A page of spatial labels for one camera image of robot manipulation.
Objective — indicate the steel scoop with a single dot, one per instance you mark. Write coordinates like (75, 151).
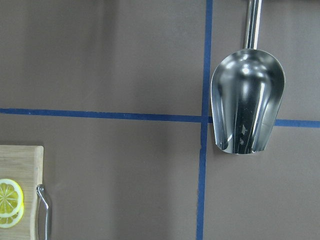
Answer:
(246, 91)

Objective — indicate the bamboo cutting board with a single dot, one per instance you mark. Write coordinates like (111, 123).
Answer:
(24, 165)

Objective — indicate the upper lemon slice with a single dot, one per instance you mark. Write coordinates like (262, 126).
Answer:
(11, 197)

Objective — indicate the lemon slice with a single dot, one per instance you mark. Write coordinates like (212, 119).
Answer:
(11, 197)
(11, 221)

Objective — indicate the lower lemon slice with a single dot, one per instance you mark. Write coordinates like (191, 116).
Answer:
(11, 221)

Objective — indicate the metal board handle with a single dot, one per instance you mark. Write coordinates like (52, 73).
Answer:
(44, 198)

